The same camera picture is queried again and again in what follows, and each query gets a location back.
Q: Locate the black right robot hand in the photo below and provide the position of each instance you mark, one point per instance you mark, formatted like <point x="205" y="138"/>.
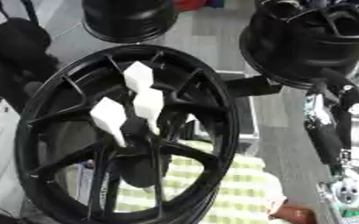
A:
<point x="324" y="143"/>

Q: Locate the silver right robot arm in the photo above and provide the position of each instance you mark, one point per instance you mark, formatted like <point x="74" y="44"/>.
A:
<point x="348" y="195"/>

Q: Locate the black spoked wheel rim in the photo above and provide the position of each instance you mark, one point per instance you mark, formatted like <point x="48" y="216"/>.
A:
<point x="300" y="49"/>

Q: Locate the black spoked wheel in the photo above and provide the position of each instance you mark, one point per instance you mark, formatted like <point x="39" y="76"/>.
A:
<point x="215" y="122"/>

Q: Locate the black round wheel rim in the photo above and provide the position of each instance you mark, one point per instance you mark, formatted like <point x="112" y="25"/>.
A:
<point x="129" y="19"/>

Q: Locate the reddish brown object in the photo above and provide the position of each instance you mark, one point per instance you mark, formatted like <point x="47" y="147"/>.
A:
<point x="296" y="215"/>

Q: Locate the black wheel mount bracket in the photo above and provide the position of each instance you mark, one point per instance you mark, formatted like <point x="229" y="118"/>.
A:
<point x="251" y="86"/>

